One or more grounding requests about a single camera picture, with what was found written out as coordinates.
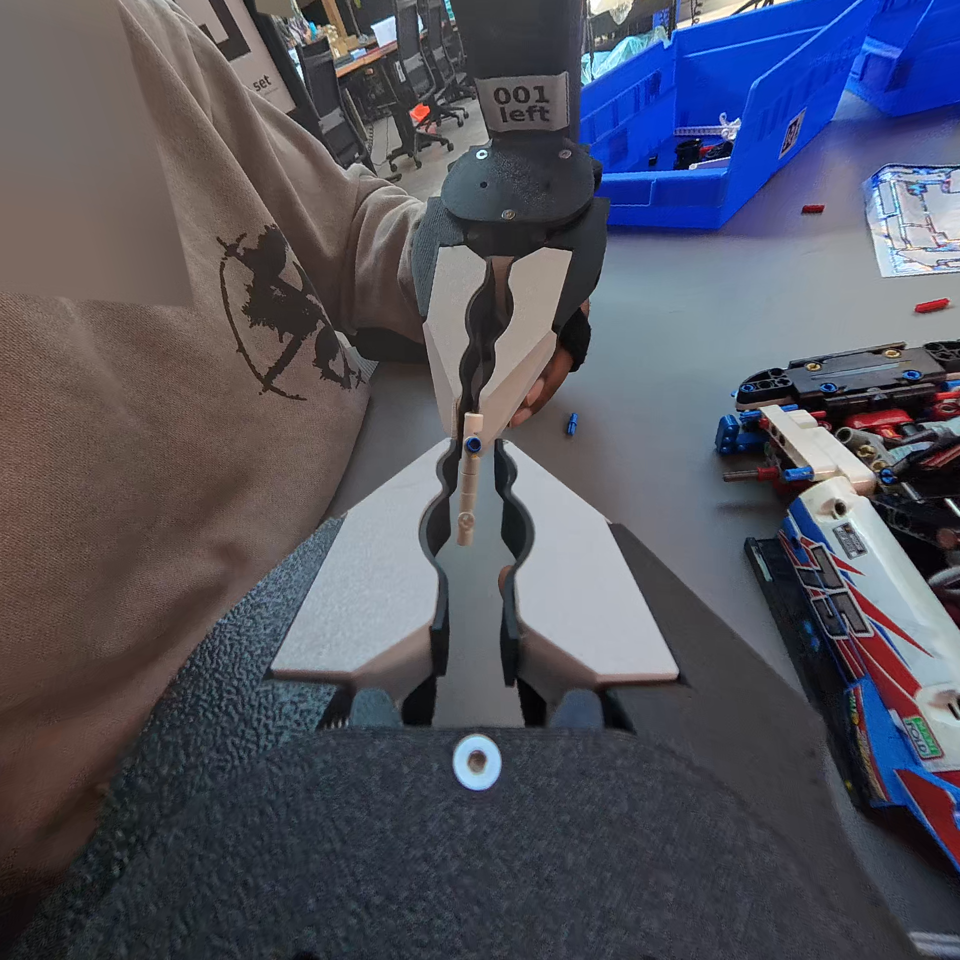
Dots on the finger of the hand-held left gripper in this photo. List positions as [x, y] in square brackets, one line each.
[540, 300]
[448, 315]

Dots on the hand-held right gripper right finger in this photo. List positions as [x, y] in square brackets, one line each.
[592, 600]

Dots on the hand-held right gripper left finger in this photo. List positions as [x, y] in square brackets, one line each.
[352, 600]

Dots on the white brick connector piece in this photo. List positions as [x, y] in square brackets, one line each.
[469, 510]

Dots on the person's left forearm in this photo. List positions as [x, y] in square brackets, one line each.
[375, 247]

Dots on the grey desk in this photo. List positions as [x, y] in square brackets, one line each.
[660, 337]

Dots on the person's right hand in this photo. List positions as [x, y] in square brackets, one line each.
[508, 583]

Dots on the person's left hand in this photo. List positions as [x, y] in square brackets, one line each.
[546, 386]

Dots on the blue bin with square tag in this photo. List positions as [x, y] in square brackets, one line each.
[675, 195]

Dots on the row of black office chairs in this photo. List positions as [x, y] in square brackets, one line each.
[405, 75]

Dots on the assorted brick pieces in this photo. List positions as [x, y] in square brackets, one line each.
[701, 150]

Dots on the toy brick race car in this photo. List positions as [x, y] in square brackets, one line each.
[847, 600]

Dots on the person's beige printed sweatshirt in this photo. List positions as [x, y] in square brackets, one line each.
[112, 450]

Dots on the white marker sign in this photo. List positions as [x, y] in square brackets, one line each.
[247, 52]

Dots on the shiny sticker sheet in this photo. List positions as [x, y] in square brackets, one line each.
[915, 225]

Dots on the red brick pin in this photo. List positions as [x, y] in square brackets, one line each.
[932, 304]

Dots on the large blue storage bin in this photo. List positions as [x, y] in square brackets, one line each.
[915, 60]

